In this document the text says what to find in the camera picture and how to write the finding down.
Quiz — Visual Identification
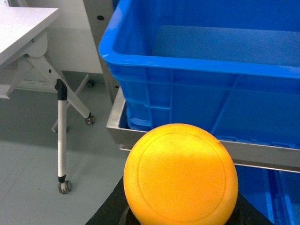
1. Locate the yellow mushroom push button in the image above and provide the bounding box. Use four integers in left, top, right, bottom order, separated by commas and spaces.
123, 124, 238, 225

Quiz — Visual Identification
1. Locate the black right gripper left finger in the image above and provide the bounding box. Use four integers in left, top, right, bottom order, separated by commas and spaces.
86, 177, 128, 225

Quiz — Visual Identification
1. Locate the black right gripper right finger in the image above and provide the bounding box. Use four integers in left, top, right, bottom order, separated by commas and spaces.
234, 193, 273, 225

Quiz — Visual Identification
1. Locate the large blue plastic crate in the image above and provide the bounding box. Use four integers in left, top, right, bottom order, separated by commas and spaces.
99, 0, 300, 148

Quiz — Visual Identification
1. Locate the stainless steel rack shelf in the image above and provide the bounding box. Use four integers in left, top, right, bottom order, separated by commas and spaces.
82, 0, 300, 173

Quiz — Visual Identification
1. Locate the lower right blue crate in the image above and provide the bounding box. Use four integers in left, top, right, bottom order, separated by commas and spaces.
236, 165, 300, 225

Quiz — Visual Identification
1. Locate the white folding table frame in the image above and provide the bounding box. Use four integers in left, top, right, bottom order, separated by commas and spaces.
0, 0, 95, 195

